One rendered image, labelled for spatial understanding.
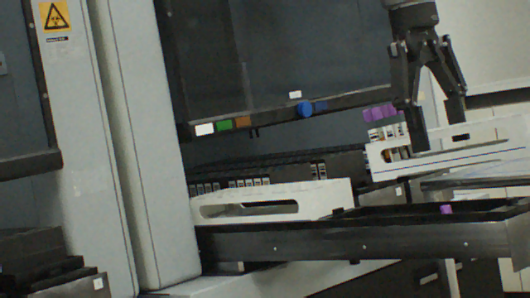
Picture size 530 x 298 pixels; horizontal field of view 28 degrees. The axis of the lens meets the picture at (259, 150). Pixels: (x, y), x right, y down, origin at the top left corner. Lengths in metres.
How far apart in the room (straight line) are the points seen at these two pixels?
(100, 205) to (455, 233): 0.56
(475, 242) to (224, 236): 0.49
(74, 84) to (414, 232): 0.57
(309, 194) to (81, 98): 0.38
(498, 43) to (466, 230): 3.18
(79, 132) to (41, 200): 0.12
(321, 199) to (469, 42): 2.82
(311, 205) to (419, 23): 0.32
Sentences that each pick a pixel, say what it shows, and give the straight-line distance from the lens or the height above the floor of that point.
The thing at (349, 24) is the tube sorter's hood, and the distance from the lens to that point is 2.12.
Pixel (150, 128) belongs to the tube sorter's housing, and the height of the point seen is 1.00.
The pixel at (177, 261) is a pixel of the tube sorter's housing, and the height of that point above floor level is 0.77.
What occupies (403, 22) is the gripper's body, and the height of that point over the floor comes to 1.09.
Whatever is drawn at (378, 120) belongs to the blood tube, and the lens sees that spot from 1.70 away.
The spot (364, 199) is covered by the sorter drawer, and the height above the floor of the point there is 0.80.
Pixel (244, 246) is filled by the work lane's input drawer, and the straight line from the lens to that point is 1.74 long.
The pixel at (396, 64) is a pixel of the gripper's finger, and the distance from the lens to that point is 1.64.
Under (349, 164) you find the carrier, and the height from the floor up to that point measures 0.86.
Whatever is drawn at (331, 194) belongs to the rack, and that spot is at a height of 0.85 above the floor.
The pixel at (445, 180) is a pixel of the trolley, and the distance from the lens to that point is 1.87.
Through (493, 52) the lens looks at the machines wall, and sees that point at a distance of 4.56.
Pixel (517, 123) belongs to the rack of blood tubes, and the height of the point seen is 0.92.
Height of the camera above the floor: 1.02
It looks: 3 degrees down
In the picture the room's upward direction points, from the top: 10 degrees counter-clockwise
